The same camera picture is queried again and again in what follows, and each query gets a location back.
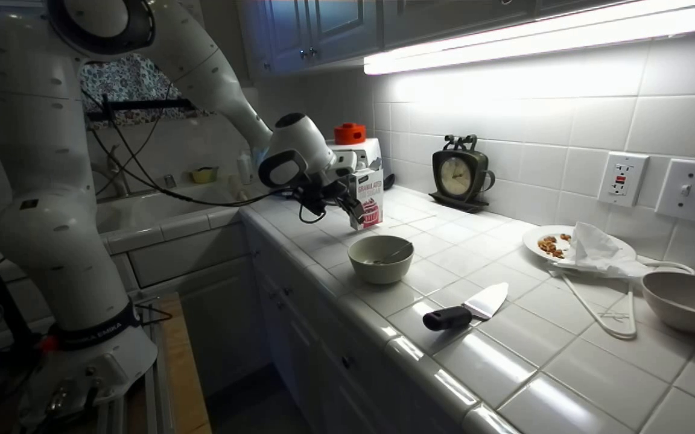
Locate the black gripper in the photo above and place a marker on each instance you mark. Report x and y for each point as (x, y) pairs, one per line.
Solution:
(319, 190)

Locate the white red milk carton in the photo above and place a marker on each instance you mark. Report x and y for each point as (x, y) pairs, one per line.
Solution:
(372, 195)

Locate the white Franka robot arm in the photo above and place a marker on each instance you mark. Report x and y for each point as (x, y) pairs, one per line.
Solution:
(58, 233)

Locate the robot base stand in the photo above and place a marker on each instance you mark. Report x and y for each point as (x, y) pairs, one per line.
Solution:
(83, 386)

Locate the small beige bowl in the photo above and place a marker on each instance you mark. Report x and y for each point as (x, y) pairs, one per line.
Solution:
(381, 262)

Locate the large beige bowl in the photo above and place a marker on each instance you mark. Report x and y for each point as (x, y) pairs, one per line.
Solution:
(686, 303)

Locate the white toaster oven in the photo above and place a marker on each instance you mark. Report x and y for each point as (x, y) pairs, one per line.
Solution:
(360, 147)

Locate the black round clock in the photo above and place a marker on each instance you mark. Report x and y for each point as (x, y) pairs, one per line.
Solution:
(457, 176)

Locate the yellow sponge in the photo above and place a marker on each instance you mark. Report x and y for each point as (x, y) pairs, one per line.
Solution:
(204, 174)

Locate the white lower cabinets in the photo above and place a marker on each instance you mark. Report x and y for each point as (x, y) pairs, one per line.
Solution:
(218, 321)

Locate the white cabinets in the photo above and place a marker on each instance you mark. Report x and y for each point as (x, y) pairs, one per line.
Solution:
(218, 321)
(314, 28)

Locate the white upper cabinets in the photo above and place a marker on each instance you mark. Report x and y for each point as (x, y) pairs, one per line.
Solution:
(314, 28)

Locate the white kitchen sink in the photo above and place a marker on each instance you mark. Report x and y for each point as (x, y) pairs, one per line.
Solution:
(163, 207)

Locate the white plate with food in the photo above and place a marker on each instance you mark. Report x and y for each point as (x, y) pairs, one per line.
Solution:
(543, 245)

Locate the black horizontal bar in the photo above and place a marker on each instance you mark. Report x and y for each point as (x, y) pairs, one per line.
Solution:
(139, 106)

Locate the under-cabinet light strip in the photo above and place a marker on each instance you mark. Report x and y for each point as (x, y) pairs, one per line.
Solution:
(542, 40)

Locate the white cloth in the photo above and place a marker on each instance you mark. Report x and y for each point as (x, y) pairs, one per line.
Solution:
(605, 253)

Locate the patterned window curtain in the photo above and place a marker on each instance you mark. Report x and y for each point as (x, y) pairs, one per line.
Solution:
(121, 80)

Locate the white power outlet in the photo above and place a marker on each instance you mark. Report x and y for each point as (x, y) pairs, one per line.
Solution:
(622, 178)

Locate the white light switch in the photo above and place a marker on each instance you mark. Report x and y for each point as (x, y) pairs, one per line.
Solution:
(686, 188)

